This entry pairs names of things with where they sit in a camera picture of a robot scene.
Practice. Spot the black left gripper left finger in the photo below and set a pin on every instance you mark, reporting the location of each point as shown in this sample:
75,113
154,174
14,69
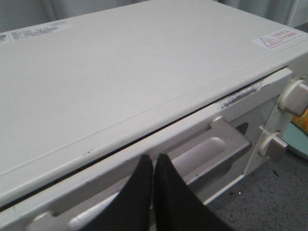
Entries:
129,211

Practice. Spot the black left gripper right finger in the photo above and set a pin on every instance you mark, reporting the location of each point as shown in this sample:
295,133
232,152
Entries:
176,207

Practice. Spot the grey oven door handle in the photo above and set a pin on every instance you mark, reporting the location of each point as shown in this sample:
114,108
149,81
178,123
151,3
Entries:
200,154

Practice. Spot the golden striped bread loaf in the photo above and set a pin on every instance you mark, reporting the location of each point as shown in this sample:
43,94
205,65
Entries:
301,122

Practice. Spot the lower beige oven knob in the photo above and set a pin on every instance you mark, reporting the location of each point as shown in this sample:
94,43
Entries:
273,146

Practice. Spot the beige oven knob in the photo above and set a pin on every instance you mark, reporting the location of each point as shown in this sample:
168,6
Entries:
294,99
273,146

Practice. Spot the white Toshiba toaster oven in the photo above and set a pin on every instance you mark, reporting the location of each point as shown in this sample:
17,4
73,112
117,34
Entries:
76,90

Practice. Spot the upper beige oven knob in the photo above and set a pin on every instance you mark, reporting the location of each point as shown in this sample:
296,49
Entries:
294,99

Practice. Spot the light green plate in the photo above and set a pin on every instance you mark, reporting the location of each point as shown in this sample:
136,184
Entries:
297,141

